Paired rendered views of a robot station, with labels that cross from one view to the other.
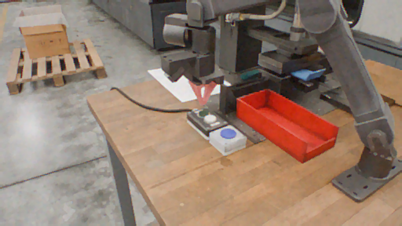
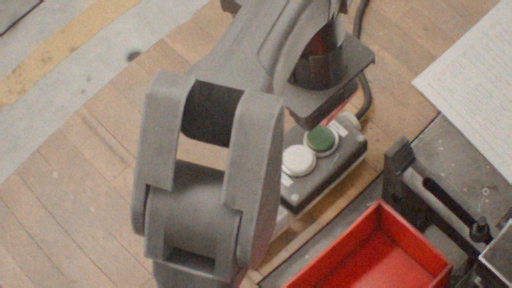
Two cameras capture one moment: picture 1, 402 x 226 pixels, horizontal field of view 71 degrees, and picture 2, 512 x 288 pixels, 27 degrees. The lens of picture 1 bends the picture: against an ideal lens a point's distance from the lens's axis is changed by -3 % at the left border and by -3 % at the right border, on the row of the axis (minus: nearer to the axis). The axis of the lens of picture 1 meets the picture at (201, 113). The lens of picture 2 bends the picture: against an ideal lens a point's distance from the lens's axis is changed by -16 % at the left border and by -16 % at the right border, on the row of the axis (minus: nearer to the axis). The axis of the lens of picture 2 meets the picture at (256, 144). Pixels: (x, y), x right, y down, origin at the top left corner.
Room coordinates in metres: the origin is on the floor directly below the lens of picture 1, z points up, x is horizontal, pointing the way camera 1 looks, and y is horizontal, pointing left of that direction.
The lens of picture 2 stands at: (0.57, -0.64, 1.98)
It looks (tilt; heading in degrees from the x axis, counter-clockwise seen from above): 58 degrees down; 85
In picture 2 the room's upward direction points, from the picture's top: 8 degrees counter-clockwise
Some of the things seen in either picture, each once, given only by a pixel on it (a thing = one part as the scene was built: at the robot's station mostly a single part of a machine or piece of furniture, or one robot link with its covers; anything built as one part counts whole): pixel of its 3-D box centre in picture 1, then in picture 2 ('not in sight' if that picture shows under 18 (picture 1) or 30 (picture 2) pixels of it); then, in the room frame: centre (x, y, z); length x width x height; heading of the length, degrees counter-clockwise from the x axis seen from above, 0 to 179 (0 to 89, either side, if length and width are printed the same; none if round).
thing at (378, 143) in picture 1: (380, 136); not in sight; (0.48, -0.37, 1.00); 0.09 x 0.06 x 0.06; 150
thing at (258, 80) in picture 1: (249, 89); (454, 220); (0.80, -0.15, 0.95); 0.15 x 0.03 x 0.10; 122
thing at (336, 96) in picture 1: (356, 99); not in sight; (0.82, -0.50, 0.91); 0.17 x 0.16 x 0.02; 122
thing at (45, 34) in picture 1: (45, 30); not in sight; (3.64, 1.96, 0.40); 0.67 x 0.60 x 0.50; 24
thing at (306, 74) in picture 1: (297, 67); not in sight; (0.86, -0.31, 1.00); 0.15 x 0.07 x 0.03; 32
